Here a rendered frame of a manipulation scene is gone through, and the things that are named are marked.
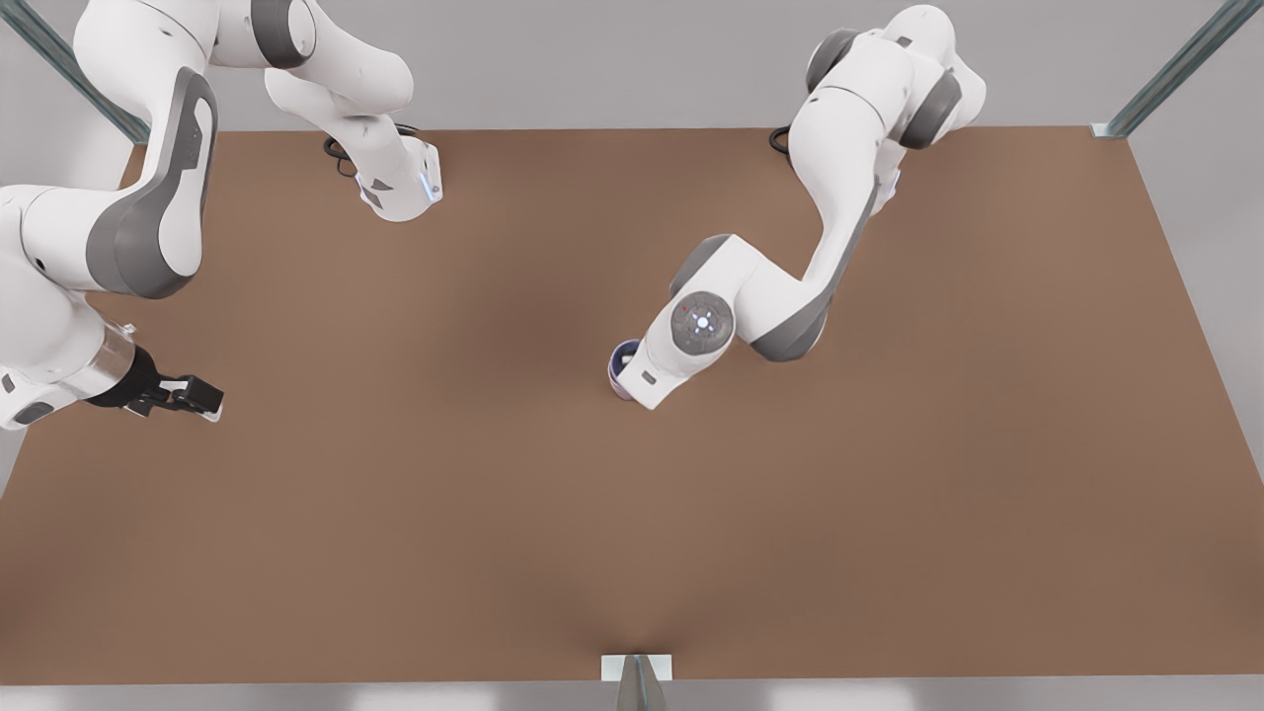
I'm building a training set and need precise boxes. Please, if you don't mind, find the purple cup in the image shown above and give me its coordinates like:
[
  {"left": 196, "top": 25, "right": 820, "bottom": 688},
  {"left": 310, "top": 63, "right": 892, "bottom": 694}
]
[{"left": 607, "top": 339, "right": 645, "bottom": 388}]

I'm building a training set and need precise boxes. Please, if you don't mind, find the silver frame post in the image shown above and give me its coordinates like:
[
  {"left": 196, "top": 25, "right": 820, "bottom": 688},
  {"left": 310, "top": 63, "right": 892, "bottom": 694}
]
[
  {"left": 601, "top": 653, "right": 673, "bottom": 711},
  {"left": 1090, "top": 0, "right": 1264, "bottom": 140},
  {"left": 0, "top": 0, "right": 151, "bottom": 145}
]

